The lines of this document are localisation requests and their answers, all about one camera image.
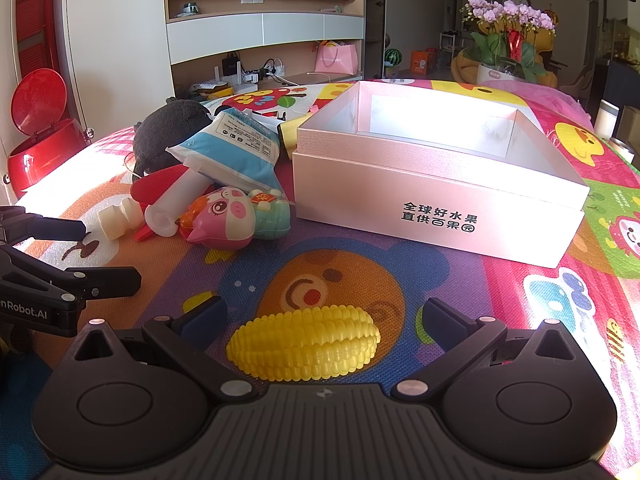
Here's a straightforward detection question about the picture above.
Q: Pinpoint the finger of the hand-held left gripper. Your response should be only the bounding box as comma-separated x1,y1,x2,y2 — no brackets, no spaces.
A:
0,206,88,248
0,247,142,302

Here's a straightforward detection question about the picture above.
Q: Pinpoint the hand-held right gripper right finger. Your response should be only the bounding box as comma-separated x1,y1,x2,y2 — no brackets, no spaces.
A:
390,297,581,403

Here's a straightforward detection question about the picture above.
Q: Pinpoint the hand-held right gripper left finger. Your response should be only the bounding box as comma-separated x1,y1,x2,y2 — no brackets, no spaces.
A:
62,296,256,403

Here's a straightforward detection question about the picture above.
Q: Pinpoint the small white plastic bottle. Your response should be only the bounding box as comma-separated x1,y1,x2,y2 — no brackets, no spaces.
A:
97,197,143,241

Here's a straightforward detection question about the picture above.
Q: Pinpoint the white and red toy rocket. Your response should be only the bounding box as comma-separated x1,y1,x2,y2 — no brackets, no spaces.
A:
130,162,221,243

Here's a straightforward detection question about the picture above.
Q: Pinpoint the yellow toy corn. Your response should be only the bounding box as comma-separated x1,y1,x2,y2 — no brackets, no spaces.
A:
226,305,381,381

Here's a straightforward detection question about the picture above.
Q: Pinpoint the pink pig toy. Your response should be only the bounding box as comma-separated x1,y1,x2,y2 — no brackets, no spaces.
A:
179,186,292,251

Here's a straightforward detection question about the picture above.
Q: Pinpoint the black plush toy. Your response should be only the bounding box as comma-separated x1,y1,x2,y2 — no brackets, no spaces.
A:
132,97,221,176

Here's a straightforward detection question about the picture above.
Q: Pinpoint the pink cardboard box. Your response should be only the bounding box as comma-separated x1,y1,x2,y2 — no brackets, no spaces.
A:
291,79,592,270

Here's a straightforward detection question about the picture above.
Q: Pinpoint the blue wet wipes packet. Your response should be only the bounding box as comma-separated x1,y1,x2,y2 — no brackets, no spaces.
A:
165,107,288,201

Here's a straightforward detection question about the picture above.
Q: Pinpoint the colourful cartoon play mat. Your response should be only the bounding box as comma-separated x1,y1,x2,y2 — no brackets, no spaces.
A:
0,77,640,480

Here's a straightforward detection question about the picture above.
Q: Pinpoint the red trash bin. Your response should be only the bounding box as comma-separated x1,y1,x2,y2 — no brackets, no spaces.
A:
6,67,93,198

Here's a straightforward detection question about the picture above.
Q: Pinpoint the pink gauze cloth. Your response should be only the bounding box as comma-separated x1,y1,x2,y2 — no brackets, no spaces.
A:
500,80,592,117

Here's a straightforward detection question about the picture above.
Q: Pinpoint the orange box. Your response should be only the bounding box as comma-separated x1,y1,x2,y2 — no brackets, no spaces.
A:
411,50,437,75

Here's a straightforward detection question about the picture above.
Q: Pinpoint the white thermos bottle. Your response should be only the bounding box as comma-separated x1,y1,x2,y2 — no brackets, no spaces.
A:
597,100,621,141

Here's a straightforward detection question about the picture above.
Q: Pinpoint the potted pink orchid plant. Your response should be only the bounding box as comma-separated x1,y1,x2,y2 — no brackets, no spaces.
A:
459,0,558,86

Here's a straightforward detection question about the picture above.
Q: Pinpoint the pink gift bag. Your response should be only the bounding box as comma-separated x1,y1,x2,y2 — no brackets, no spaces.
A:
314,42,361,75

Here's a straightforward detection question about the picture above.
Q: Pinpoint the dark sideboard cabinet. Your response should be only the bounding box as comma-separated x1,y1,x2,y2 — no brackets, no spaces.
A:
600,57,640,126

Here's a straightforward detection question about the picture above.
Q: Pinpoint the white and wood wall cabinet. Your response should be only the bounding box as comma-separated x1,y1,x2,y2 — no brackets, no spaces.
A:
165,0,368,97

